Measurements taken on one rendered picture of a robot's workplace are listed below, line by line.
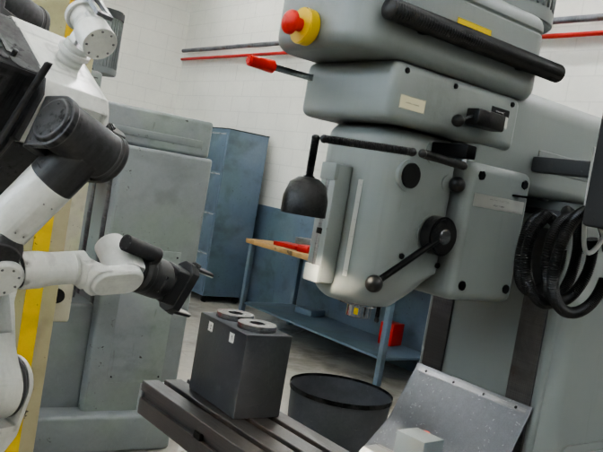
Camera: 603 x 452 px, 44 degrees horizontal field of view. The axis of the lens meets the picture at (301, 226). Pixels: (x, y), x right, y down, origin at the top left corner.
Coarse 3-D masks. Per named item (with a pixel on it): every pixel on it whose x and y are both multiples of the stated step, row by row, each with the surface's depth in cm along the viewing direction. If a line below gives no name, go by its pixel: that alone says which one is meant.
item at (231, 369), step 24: (216, 312) 177; (240, 312) 180; (216, 336) 172; (240, 336) 164; (264, 336) 164; (288, 336) 168; (216, 360) 171; (240, 360) 163; (264, 360) 165; (192, 384) 179; (216, 384) 170; (240, 384) 163; (264, 384) 166; (240, 408) 163; (264, 408) 167
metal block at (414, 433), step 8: (400, 432) 126; (408, 432) 126; (416, 432) 127; (424, 432) 127; (400, 440) 126; (408, 440) 124; (416, 440) 123; (424, 440) 123; (432, 440) 124; (440, 440) 125; (400, 448) 125; (408, 448) 124; (416, 448) 123; (424, 448) 122; (432, 448) 123; (440, 448) 125
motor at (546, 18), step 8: (504, 0) 143; (512, 0) 143; (520, 0) 143; (528, 0) 144; (536, 0) 144; (544, 0) 145; (552, 0) 147; (520, 8) 143; (528, 8) 143; (536, 8) 144; (544, 8) 145; (552, 8) 147; (544, 16) 145; (552, 16) 148; (544, 24) 147; (552, 24) 150; (544, 32) 153
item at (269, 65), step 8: (248, 56) 130; (256, 56) 130; (248, 64) 130; (256, 64) 130; (264, 64) 131; (272, 64) 132; (272, 72) 133; (280, 72) 134; (288, 72) 135; (296, 72) 136; (312, 80) 138
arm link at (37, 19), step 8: (8, 0) 150; (16, 0) 152; (24, 0) 154; (8, 8) 150; (16, 8) 152; (24, 8) 154; (32, 8) 156; (40, 8) 159; (16, 16) 153; (24, 16) 154; (32, 16) 156; (40, 16) 158; (40, 24) 158
